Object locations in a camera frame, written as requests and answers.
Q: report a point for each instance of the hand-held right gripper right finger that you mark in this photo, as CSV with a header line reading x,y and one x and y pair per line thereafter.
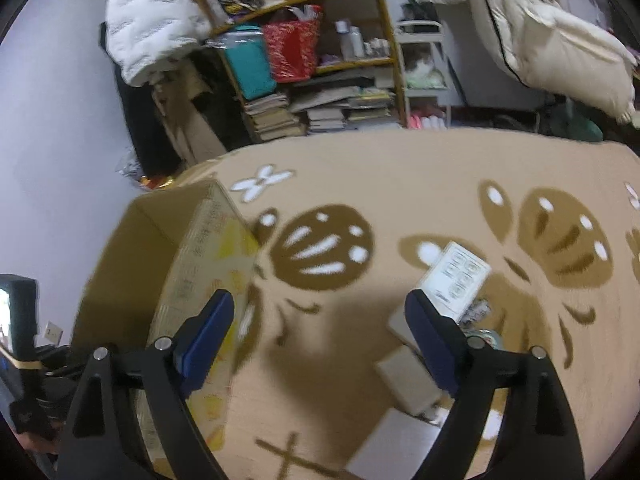
x,y
432,345

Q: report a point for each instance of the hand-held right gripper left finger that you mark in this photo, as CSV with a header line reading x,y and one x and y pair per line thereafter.
x,y
207,340

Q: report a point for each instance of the white charger block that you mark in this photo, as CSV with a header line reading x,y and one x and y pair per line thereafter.
x,y
405,380

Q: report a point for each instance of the cartoon print earbud case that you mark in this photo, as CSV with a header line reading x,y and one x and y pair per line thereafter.
x,y
487,339

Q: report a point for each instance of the white booklet with icons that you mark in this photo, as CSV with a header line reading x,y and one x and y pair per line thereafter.
x,y
457,277

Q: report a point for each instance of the cardboard box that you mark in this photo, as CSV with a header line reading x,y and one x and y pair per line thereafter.
x,y
135,270

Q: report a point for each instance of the grey square card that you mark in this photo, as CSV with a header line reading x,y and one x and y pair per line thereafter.
x,y
395,445

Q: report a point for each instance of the person's left hand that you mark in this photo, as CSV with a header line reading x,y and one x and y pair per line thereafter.
x,y
42,444

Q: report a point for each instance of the small patterned trinket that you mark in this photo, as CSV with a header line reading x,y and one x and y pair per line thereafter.
x,y
475,312

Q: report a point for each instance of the beige floral printed blanket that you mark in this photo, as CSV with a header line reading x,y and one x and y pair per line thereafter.
x,y
400,175

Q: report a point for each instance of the shiny foil wrappers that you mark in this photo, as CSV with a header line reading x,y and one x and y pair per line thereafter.
x,y
145,177

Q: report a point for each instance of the leaning cardboard sheets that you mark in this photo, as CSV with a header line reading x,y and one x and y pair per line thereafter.
x,y
192,125

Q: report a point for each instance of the black hanging coat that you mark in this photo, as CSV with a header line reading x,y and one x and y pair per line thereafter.
x,y
145,125

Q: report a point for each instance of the stack of old books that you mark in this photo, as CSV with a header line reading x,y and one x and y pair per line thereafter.
x,y
272,117

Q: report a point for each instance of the pile of books and papers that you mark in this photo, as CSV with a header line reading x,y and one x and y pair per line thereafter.
x,y
345,107

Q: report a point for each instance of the pale green tissue pack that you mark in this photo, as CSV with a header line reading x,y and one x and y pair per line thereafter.
x,y
425,77

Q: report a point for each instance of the teal bag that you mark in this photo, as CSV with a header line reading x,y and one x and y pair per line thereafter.
x,y
250,65

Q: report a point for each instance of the white trolley cart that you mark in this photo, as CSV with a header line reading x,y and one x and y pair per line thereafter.
x,y
440,50

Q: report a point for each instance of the red patterned gift bag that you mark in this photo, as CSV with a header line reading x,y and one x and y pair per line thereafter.
x,y
292,50

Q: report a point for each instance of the row of small jars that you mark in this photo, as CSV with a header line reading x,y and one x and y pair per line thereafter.
x,y
377,47

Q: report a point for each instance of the white cosmetic bottle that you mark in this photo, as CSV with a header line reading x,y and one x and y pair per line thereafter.
x,y
357,42
344,40

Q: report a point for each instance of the wooden shelf unit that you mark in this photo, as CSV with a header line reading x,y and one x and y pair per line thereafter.
x,y
387,35

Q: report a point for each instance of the white puffer jacket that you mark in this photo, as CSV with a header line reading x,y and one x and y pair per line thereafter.
x,y
150,25

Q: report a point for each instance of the cream padded chair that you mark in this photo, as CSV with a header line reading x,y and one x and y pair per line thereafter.
x,y
550,35

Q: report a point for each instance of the white wall socket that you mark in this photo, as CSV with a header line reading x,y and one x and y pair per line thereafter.
x,y
53,331

